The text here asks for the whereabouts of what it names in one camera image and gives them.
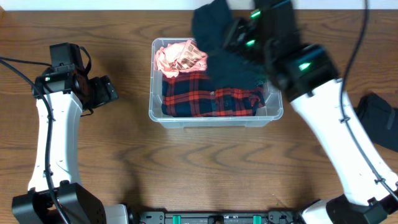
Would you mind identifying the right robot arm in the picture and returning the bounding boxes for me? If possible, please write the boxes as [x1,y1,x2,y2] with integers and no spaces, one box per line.
[223,1,397,223]

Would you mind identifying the pink printed t-shirt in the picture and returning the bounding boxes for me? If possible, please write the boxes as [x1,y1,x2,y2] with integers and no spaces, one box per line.
[154,40,208,78]

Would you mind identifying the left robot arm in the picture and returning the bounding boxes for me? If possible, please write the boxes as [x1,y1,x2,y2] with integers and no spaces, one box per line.
[12,43,129,223]

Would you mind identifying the dark navy shorts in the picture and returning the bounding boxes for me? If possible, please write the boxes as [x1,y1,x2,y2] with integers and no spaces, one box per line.
[192,0,267,90]

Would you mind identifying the black folded garment right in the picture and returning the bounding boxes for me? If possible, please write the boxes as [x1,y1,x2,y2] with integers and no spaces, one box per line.
[355,93,397,152]

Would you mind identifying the clear plastic storage bin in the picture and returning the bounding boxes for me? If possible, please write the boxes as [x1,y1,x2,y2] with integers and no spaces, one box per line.
[149,38,284,128]

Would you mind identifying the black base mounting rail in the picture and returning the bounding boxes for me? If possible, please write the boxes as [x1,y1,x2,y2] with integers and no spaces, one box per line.
[127,207,305,224]

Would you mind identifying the red navy plaid shirt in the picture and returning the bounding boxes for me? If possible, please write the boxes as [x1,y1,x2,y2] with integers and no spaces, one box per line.
[162,72,266,118]

